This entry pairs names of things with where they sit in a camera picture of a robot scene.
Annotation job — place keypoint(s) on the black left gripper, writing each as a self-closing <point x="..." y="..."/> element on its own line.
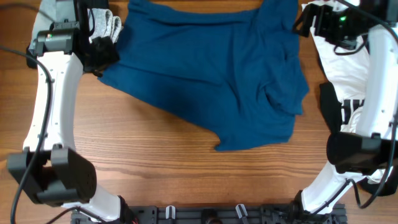
<point x="108" y="52"/>

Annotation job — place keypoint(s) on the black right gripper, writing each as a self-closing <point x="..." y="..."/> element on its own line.
<point x="310" y="20"/>

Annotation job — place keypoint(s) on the blue t-shirt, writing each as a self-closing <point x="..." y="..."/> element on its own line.
<point x="236" y="74"/>

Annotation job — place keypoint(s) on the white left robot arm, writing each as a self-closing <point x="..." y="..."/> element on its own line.
<point x="49" y="170"/>

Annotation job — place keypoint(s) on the folded light blue jeans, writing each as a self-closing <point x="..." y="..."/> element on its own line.
<point x="100" y="17"/>

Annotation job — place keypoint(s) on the white printed t-shirt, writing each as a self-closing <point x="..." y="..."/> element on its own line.
<point x="365" y="83"/>

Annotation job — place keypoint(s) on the black garment under pile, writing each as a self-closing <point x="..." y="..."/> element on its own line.
<point x="329" y="106"/>

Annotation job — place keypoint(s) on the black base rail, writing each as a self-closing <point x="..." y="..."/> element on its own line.
<point x="265" y="214"/>

